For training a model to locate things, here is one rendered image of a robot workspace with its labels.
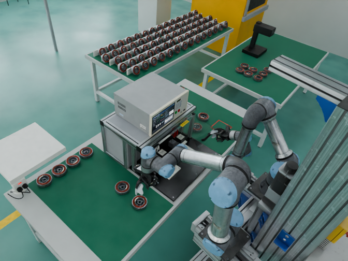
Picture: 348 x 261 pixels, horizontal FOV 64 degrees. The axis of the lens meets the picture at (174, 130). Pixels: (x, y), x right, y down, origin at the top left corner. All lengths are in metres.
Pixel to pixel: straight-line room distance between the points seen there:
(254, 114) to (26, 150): 1.44
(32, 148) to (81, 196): 0.52
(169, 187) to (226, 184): 1.11
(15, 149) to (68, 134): 1.82
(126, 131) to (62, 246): 0.87
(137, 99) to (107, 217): 0.87
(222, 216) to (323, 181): 0.44
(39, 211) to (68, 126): 1.87
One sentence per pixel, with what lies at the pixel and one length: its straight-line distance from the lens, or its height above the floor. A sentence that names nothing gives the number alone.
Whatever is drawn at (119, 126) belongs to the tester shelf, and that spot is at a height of 1.11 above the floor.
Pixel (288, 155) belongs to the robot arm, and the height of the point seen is 1.29.
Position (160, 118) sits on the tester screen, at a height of 1.24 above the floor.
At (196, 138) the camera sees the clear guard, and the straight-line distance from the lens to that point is 2.17.
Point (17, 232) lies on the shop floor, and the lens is 3.10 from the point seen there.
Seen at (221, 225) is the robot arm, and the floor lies 1.40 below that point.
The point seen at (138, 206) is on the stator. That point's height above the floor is 0.79.
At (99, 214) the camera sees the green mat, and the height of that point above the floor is 0.75.
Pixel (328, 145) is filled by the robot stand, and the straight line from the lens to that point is 1.19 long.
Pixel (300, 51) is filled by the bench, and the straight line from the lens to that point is 4.71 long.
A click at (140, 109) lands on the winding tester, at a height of 1.32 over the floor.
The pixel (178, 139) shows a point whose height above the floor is 0.92.
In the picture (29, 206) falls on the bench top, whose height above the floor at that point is 0.75.
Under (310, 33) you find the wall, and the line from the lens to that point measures 7.01.
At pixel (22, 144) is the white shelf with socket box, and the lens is 2.03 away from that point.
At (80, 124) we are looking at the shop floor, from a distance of 3.90.
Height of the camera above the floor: 2.57
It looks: 43 degrees down
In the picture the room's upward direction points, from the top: 7 degrees clockwise
